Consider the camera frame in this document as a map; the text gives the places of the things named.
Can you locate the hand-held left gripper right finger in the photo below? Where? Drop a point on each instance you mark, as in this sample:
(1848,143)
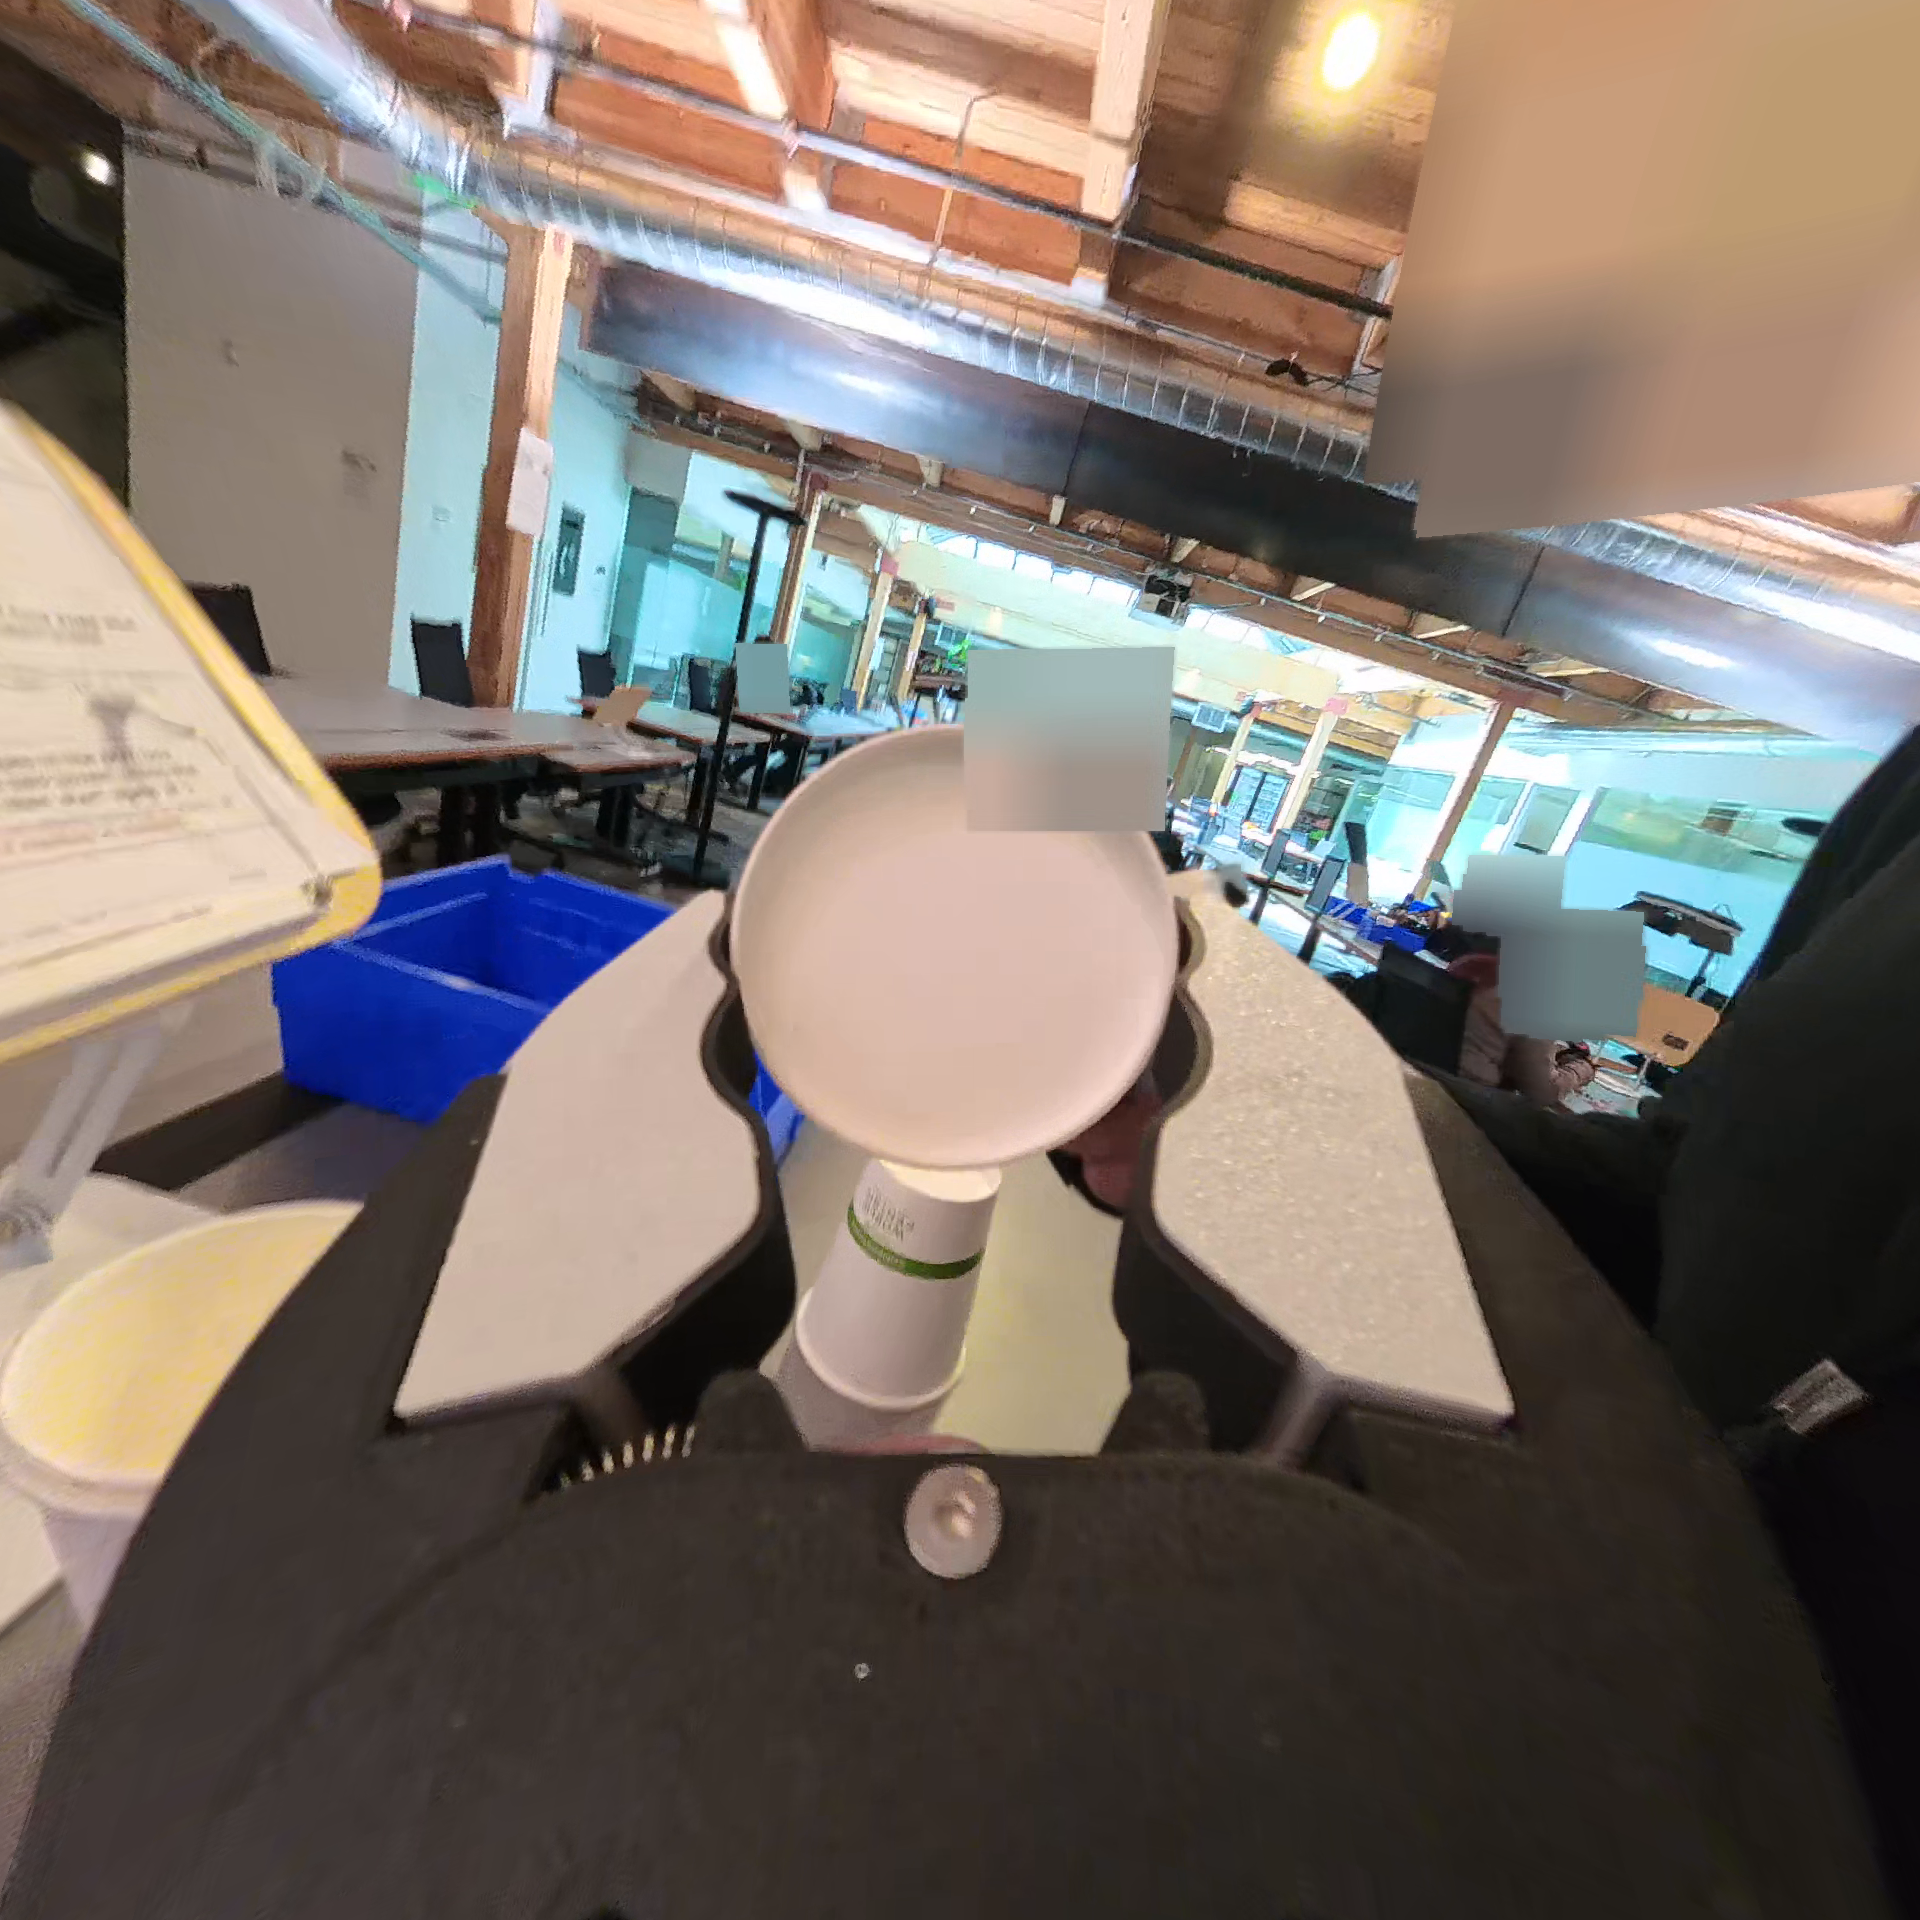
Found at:
(1320,1170)

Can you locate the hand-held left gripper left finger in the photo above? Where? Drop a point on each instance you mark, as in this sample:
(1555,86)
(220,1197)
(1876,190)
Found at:
(600,1170)

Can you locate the blue plastic bin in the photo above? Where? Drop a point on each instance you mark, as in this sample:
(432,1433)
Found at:
(435,1020)

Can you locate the white paper cup green stripe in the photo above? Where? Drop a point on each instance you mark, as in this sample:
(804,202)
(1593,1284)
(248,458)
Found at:
(900,1306)
(136,1350)

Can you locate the white round plastic lid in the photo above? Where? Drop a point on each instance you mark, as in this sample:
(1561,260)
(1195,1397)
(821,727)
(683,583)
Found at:
(930,991)

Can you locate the grey desk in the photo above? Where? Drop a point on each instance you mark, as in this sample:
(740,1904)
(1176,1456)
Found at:
(1035,1320)

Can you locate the person's black clothing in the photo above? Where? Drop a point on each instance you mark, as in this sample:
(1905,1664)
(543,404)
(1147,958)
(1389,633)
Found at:
(1769,1201)

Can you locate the wooden office table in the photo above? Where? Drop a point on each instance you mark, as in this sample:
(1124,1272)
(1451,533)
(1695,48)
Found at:
(435,735)

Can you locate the clear sign holder white base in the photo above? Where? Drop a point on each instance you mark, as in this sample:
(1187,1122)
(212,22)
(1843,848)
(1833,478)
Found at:
(90,1110)

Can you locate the black office chair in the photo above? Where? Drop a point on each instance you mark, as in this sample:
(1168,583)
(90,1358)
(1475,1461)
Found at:
(233,628)
(441,662)

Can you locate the printed paper sheet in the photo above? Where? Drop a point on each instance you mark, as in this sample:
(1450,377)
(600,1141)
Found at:
(120,750)

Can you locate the white paper notice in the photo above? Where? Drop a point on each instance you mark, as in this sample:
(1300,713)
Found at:
(531,484)

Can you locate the black steel ceiling beam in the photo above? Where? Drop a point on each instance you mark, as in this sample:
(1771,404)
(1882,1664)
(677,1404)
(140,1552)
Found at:
(961,398)

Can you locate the round ceiling lamp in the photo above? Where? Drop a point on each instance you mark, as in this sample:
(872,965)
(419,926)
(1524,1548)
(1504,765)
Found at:
(1348,48)

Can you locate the wooden support post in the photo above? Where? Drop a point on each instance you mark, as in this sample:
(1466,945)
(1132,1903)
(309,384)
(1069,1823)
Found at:
(516,452)

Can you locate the silver ventilation duct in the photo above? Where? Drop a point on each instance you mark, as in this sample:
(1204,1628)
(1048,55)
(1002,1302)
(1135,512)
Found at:
(675,240)

